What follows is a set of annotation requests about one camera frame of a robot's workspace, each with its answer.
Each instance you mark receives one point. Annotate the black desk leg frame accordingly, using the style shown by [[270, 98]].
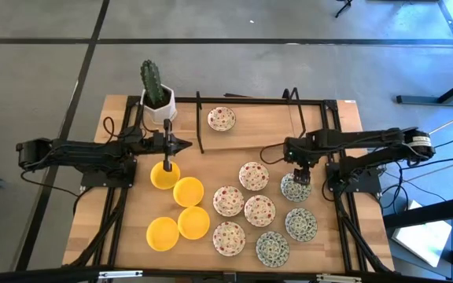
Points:
[[427, 100]]

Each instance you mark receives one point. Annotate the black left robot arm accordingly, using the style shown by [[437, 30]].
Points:
[[73, 153]]

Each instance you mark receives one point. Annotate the white board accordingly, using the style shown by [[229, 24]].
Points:
[[423, 241]]

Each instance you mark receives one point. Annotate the black tripod leg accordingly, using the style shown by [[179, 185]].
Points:
[[343, 7]]

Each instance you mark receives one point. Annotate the silver bracket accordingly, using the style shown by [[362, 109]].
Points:
[[120, 274], [338, 279]]

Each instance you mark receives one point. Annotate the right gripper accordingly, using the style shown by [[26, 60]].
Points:
[[301, 165]]

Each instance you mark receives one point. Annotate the white faceted plant pot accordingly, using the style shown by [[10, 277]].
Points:
[[163, 116]]

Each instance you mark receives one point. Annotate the green cactus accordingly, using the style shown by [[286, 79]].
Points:
[[152, 80]]

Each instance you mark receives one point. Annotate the blue-green patterned bowl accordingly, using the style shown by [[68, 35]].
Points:
[[300, 224], [272, 249], [295, 193]]

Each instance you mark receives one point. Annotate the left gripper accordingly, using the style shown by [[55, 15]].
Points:
[[155, 142]]

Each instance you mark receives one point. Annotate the yellow plastic bowl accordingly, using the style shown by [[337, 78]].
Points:
[[188, 192], [194, 223], [159, 180], [163, 234]]

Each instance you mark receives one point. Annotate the red floral green-sided bowl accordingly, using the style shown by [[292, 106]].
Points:
[[221, 118], [228, 201], [253, 176], [229, 238], [260, 210]]

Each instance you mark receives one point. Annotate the wooden shelf with black frame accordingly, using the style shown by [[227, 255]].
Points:
[[214, 141]]

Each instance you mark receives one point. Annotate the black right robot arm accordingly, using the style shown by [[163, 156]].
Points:
[[360, 137]]

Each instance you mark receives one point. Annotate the black aluminium rig frame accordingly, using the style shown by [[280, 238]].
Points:
[[187, 100]]

